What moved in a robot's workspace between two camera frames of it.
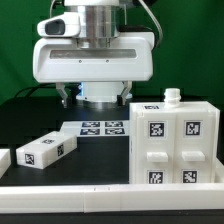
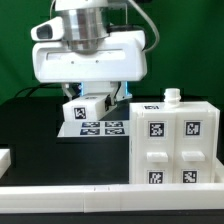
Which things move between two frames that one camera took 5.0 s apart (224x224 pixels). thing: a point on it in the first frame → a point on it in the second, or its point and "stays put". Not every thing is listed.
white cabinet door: (194, 147) stays put
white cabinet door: (156, 148) stays put
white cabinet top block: (47, 149) → (87, 108)
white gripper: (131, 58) stays put
